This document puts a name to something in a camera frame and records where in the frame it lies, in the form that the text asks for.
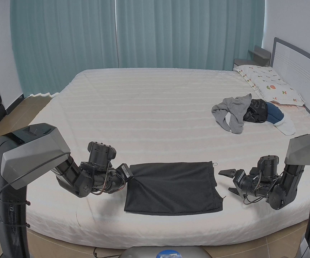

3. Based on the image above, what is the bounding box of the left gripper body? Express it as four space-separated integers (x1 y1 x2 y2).
106 163 134 192

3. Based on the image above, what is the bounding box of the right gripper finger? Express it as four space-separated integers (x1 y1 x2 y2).
218 168 238 178
228 188 245 199

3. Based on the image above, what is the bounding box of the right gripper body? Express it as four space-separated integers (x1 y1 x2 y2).
232 169 259 197

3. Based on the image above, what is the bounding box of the bed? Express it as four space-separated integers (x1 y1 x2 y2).
23 37 310 249

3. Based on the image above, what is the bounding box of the grey garment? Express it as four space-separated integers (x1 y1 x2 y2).
212 94 253 134

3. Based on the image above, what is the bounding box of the black shiny garment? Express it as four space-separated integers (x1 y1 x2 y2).
242 99 268 124

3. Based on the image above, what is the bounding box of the black T-shirt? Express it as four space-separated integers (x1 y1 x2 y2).
124 161 223 216

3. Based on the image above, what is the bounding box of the white printed pillow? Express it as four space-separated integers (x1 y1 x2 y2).
233 65 305 106

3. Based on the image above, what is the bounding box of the blue-green curtain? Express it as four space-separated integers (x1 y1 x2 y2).
10 0 119 97
116 0 266 70

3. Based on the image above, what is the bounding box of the grey bedside table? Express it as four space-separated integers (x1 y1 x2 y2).
234 45 272 69

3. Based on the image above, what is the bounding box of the dark blue garment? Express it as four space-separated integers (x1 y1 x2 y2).
265 102 285 125

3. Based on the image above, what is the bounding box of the white garment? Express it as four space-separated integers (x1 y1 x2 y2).
275 117 296 136

